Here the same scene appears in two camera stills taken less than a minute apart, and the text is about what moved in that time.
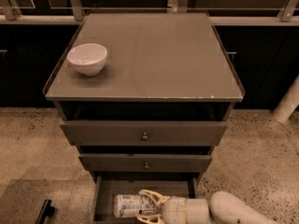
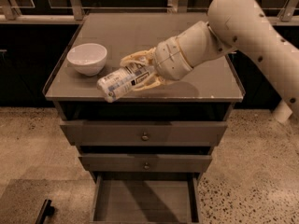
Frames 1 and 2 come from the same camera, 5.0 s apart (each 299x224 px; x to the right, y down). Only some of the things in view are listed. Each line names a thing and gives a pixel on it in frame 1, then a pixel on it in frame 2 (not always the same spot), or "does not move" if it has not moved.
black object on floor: [47, 210] does not move
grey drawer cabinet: [145, 97] does not move
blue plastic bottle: [132, 205] -> [115, 83]
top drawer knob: [145, 137] does not move
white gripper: [174, 209] -> [166, 57]
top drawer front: [143, 133] does not move
